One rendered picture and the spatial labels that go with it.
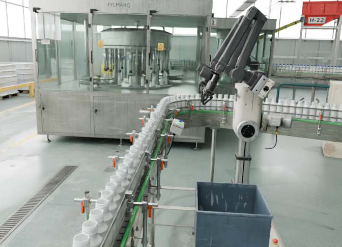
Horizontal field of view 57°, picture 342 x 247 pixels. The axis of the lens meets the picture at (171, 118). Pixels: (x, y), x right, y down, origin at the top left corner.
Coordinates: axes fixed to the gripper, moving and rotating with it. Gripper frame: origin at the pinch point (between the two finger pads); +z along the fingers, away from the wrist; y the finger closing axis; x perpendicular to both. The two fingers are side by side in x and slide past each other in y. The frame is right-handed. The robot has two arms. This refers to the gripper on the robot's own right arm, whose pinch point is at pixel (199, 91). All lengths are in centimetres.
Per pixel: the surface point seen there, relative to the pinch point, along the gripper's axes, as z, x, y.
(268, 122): 2, 75, -51
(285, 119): -8, 86, -47
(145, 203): 27, -8, 149
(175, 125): 23.1, -6.5, 40.3
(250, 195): 25, 41, 96
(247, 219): 25, 34, 126
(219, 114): 20, 34, -77
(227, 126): 27, 46, -76
